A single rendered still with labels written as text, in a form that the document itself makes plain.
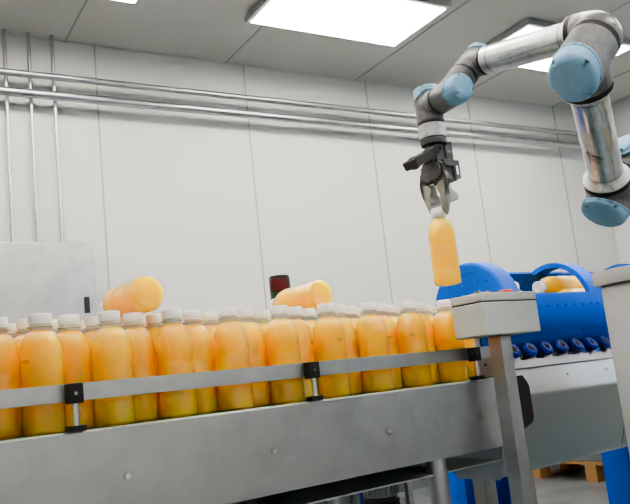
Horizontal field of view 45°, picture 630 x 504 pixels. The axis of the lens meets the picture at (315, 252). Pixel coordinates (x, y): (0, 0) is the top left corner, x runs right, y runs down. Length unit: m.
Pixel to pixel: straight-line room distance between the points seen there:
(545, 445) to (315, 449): 0.93
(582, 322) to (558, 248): 5.24
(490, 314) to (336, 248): 4.27
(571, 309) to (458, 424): 0.70
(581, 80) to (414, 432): 0.86
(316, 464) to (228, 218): 4.17
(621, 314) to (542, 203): 5.53
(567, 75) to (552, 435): 1.05
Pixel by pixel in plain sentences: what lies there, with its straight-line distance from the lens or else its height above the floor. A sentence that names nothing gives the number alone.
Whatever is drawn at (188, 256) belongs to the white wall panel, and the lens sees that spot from 5.46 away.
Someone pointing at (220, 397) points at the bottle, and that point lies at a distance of 1.55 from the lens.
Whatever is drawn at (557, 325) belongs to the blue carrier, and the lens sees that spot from 2.38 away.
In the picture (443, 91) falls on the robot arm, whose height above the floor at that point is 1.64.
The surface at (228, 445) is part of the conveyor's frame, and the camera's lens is 1.48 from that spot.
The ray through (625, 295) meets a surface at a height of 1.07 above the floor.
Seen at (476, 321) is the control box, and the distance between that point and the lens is 1.82.
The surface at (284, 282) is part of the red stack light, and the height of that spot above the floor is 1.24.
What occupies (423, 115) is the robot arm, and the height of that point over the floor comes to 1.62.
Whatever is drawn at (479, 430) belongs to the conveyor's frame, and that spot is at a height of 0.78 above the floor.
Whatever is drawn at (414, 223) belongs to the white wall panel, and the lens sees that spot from 6.55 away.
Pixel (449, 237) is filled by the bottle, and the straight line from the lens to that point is 2.03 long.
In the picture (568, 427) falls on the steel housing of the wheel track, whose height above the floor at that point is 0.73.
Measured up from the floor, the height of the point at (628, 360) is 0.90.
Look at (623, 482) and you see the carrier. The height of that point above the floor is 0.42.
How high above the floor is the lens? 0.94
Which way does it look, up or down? 9 degrees up
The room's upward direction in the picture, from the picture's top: 6 degrees counter-clockwise
